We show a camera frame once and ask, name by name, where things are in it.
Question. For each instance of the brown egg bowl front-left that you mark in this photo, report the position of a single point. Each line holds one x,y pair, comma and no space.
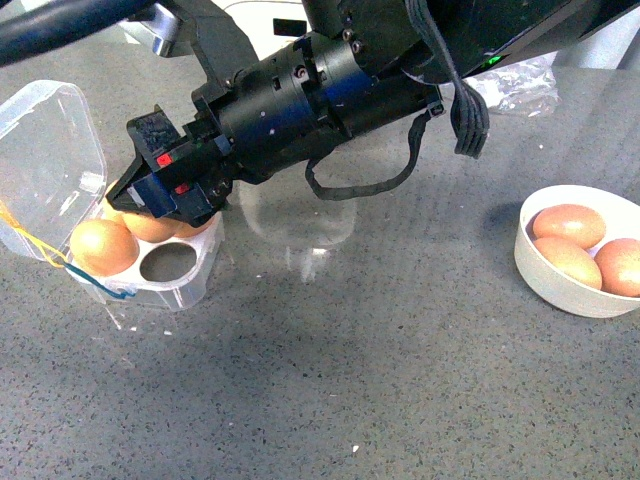
571,260

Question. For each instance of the white soy milk blender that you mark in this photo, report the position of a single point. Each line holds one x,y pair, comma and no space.
269,25

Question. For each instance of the clear plastic bag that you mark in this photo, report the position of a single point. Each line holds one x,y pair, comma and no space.
526,88

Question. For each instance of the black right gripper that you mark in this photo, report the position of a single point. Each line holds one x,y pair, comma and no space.
297,105

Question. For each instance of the brown egg box front-left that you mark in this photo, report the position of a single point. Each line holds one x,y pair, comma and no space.
103,247

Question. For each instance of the brown egg bowl right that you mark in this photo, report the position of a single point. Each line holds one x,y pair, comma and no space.
618,261

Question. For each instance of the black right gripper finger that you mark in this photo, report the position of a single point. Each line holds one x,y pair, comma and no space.
121,196

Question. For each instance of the brown egg box back-right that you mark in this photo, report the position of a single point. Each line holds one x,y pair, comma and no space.
185,230

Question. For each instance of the brown egg bowl back-left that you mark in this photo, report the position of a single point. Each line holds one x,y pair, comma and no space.
573,222

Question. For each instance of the clear plastic egg box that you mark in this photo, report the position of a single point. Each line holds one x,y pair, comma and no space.
54,176

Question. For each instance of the brown egg box back-left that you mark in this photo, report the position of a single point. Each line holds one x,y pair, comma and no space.
144,227

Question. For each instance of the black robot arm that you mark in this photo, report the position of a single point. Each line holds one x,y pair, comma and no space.
362,65

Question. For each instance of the yellow blue rubber band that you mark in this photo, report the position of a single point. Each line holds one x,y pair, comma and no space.
55,265

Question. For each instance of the white round bowl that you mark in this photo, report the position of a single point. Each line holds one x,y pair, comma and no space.
621,217

